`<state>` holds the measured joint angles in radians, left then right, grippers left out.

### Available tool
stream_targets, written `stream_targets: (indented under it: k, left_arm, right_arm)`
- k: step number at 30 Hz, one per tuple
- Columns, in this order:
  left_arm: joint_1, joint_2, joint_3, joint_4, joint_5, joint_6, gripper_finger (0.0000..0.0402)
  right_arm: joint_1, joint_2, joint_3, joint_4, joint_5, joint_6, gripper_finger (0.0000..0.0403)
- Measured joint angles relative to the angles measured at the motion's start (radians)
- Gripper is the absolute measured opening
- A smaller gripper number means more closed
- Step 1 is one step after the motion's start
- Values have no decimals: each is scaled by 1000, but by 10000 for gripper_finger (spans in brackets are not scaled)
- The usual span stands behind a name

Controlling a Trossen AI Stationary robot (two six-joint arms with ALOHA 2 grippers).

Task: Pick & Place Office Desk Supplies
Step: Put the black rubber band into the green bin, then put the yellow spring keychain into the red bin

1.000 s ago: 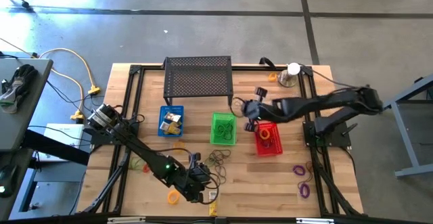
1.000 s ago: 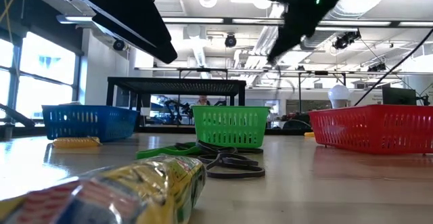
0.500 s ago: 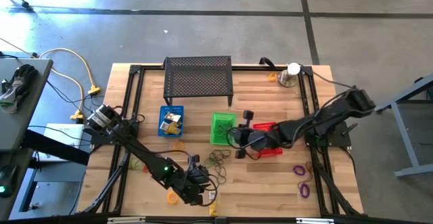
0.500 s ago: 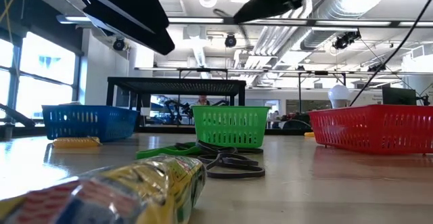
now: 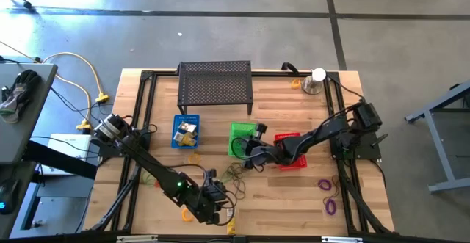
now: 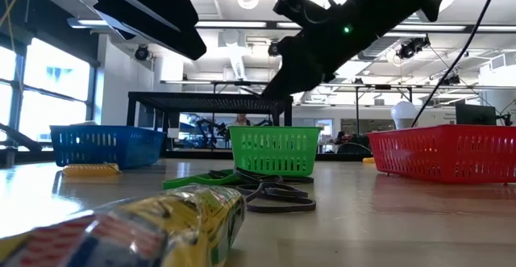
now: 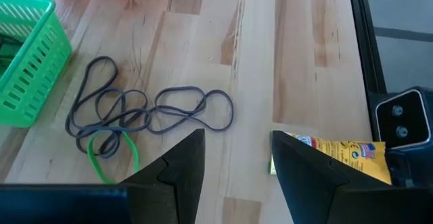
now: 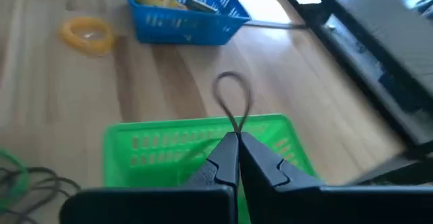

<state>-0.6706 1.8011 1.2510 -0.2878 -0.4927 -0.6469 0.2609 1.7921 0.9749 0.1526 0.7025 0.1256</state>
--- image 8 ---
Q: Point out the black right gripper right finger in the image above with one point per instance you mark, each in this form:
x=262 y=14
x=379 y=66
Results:
x=264 y=176

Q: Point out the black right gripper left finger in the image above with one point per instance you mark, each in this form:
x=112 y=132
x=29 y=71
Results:
x=220 y=170

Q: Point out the green rubber band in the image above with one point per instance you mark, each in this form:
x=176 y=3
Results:
x=24 y=183

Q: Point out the orange coil wristband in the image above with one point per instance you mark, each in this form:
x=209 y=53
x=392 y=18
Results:
x=67 y=36

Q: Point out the green plastic basket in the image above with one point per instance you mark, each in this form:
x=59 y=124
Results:
x=118 y=170

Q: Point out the blue plastic basket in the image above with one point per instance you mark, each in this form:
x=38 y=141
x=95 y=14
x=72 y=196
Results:
x=186 y=31

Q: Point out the black perforated metal shelf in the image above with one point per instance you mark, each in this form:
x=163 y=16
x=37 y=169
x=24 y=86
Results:
x=389 y=31

